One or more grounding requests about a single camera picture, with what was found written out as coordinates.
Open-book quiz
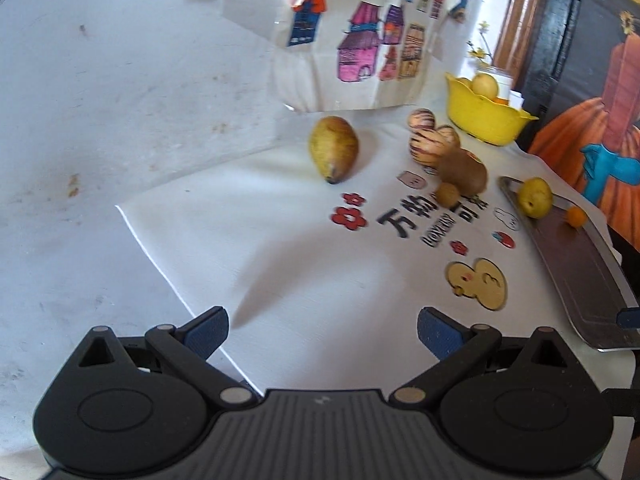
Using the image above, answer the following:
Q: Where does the yellow flower sprig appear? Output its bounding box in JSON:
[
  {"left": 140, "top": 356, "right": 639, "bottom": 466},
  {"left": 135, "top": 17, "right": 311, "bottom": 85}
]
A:
[{"left": 466, "top": 21, "right": 493, "bottom": 68}]

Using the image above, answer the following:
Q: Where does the brown longan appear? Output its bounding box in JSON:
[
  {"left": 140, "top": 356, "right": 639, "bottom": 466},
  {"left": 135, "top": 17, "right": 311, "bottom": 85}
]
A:
[{"left": 435, "top": 182, "right": 461, "bottom": 208}]

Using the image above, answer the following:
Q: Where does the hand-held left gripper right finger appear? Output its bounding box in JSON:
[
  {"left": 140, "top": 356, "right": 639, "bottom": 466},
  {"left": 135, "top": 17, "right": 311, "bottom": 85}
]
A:
[{"left": 387, "top": 306, "right": 594, "bottom": 409}]

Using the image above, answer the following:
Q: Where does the brown kiwi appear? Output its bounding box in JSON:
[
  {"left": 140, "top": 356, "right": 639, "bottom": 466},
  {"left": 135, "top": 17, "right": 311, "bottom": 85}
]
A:
[{"left": 436, "top": 149, "right": 488, "bottom": 195}]

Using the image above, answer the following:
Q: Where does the metal tray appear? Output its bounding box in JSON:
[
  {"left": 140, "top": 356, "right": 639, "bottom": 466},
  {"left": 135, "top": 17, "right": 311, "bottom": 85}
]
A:
[{"left": 498, "top": 176, "right": 640, "bottom": 351}]

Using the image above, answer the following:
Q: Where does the yellow plastic bowl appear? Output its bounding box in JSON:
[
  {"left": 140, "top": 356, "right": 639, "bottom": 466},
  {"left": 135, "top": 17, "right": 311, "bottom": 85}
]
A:
[{"left": 445, "top": 72, "right": 540, "bottom": 147}]

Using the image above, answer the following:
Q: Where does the small striped pepino melon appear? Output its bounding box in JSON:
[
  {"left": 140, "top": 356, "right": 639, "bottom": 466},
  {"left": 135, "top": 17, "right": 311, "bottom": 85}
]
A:
[
  {"left": 407, "top": 108, "right": 437, "bottom": 133},
  {"left": 435, "top": 125, "right": 462, "bottom": 150}
]

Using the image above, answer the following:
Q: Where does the white printed tablecloth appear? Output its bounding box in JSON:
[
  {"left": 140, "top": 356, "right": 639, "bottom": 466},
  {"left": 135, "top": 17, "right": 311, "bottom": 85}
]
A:
[{"left": 115, "top": 105, "right": 631, "bottom": 403}]

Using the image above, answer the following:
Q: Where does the green-yellow mango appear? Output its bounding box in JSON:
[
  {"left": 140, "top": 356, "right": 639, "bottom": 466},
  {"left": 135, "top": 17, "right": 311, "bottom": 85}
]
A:
[{"left": 308, "top": 116, "right": 360, "bottom": 185}]

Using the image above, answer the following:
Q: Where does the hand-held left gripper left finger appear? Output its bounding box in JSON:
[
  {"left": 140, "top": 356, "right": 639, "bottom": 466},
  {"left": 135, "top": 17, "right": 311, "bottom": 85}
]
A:
[{"left": 64, "top": 306, "right": 258, "bottom": 409}]

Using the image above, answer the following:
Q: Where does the large striped pepino melon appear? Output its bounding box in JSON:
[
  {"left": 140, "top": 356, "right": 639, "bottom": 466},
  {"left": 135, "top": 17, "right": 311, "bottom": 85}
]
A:
[{"left": 409, "top": 129, "right": 453, "bottom": 167}]

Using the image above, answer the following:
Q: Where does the wooden door frame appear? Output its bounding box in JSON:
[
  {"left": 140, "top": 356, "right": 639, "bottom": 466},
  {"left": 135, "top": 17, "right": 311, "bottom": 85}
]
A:
[{"left": 492, "top": 0, "right": 553, "bottom": 81}]

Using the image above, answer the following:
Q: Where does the wall cloth with drawn houses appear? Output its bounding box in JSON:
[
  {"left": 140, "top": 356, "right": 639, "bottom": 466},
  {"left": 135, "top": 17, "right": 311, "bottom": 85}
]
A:
[{"left": 145, "top": 0, "right": 488, "bottom": 113}]

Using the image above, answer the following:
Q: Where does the wall poster with orange dress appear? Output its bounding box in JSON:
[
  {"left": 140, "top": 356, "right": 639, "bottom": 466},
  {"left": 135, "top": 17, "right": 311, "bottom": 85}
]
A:
[{"left": 520, "top": 0, "right": 640, "bottom": 241}]

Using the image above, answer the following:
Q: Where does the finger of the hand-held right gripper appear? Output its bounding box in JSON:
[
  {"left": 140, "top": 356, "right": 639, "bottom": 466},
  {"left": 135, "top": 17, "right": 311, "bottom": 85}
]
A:
[
  {"left": 616, "top": 305, "right": 640, "bottom": 331},
  {"left": 602, "top": 387, "right": 640, "bottom": 417}
]

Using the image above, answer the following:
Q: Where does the yellow pear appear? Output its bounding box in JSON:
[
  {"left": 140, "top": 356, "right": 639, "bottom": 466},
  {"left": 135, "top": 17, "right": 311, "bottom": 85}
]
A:
[
  {"left": 471, "top": 73, "right": 499, "bottom": 100},
  {"left": 516, "top": 177, "right": 554, "bottom": 219}
]

